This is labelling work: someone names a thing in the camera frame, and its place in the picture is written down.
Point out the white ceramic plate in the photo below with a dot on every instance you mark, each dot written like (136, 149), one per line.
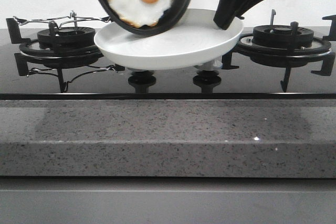
(193, 41)

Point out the metal wire pan adapter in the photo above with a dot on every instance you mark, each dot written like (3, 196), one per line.
(72, 18)

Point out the black glass gas stove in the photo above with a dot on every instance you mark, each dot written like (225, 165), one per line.
(249, 81)

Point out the right black pan support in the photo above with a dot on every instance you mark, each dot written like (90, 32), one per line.
(320, 50)

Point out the left black gas burner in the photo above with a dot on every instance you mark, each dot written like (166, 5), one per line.
(68, 37)

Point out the silver stove knob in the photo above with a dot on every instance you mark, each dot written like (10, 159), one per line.
(213, 65)
(143, 72)

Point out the right black gas burner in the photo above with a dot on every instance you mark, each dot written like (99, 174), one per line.
(280, 36)

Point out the grey cabinet front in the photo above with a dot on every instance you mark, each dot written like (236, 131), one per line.
(167, 200)

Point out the black frying pan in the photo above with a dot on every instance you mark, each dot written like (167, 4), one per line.
(147, 22)

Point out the left black pan support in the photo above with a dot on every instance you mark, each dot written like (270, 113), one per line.
(34, 60)

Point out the black pan support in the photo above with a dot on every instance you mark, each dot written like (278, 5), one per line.
(34, 60)
(320, 50)

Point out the black gas burner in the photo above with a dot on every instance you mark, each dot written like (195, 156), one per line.
(68, 37)
(280, 36)

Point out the left silver stove knob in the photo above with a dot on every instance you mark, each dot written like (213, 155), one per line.
(143, 72)

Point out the right silver stove knob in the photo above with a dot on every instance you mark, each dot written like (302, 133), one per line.
(213, 65)

